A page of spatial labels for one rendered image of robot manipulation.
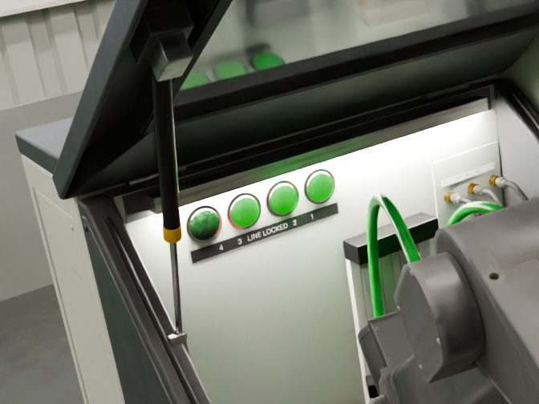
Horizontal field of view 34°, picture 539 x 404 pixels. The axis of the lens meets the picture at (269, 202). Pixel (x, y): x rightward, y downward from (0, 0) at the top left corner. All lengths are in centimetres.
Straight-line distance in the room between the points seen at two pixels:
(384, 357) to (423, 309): 43
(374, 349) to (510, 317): 50
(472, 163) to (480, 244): 108
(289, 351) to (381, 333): 53
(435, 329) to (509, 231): 4
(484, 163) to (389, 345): 69
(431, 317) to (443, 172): 105
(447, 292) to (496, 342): 2
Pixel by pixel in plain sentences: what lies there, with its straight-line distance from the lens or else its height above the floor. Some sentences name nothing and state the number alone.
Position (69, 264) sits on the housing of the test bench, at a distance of 130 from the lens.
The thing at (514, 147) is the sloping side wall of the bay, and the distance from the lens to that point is 141.
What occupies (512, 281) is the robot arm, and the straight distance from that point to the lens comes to 30.
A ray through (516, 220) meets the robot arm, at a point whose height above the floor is 164.
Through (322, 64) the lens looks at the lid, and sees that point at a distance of 104.
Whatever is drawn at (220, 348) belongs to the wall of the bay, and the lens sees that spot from 123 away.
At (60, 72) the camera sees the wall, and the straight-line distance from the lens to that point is 487.
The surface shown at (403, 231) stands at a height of 141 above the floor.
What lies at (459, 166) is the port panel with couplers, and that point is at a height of 134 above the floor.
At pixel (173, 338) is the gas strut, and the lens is 102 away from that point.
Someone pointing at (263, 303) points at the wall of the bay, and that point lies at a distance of 124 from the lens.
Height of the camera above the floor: 175
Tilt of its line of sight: 18 degrees down
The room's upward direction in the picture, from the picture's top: 10 degrees counter-clockwise
